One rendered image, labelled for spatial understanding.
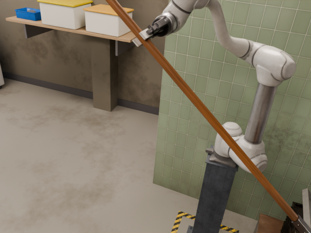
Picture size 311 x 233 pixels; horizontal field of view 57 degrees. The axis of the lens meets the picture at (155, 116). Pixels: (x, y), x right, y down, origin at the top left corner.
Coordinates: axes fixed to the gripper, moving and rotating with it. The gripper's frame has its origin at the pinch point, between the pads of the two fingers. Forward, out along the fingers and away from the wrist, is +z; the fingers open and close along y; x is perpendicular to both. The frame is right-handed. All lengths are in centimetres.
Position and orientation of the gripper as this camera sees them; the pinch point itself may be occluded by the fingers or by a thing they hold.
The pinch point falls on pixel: (142, 37)
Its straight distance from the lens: 105.5
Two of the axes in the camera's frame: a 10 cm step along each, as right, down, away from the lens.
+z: -3.7, 4.6, -8.1
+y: -6.6, 4.8, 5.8
